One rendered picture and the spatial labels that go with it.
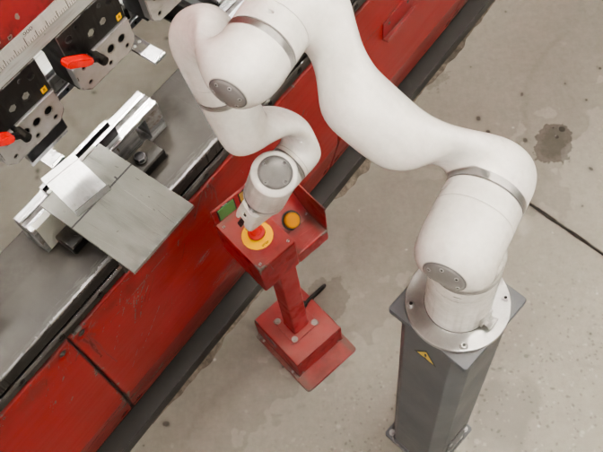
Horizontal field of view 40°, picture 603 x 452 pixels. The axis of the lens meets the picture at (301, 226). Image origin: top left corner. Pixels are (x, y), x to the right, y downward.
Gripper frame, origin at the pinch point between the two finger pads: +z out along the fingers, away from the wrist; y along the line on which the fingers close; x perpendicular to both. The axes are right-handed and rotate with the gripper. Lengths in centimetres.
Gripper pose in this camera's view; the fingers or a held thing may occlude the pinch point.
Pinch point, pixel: (257, 213)
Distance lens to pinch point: 171.6
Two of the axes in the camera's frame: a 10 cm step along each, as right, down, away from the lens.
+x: -6.5, -7.6, 0.6
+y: 7.4, -6.2, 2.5
